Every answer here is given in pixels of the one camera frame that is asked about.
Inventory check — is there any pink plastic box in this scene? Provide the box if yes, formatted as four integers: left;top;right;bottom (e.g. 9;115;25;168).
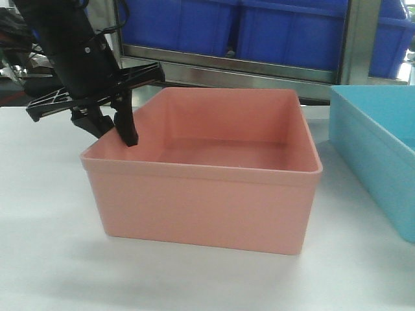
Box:
80;87;323;255

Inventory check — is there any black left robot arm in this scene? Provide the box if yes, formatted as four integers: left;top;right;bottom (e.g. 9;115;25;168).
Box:
15;1;165;146

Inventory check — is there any light blue plastic box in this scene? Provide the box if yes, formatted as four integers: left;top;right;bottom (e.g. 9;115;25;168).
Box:
329;86;414;243

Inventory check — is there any black office chair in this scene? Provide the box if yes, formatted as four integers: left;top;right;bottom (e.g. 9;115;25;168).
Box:
23;76;63;98

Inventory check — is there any blue bin far right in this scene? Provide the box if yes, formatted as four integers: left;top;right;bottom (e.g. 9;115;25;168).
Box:
369;1;414;79

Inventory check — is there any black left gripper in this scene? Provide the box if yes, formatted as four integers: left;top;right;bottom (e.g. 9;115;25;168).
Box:
27;38;165;146

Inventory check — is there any steel flow rack shelf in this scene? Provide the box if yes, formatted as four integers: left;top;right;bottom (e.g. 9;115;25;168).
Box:
108;1;414;105

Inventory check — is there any blue storage bin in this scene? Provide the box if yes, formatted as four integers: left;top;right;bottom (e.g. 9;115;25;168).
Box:
121;1;239;57
236;1;348;71

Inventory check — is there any blue storage bin right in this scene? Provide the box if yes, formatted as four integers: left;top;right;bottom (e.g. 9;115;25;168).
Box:
236;1;348;71

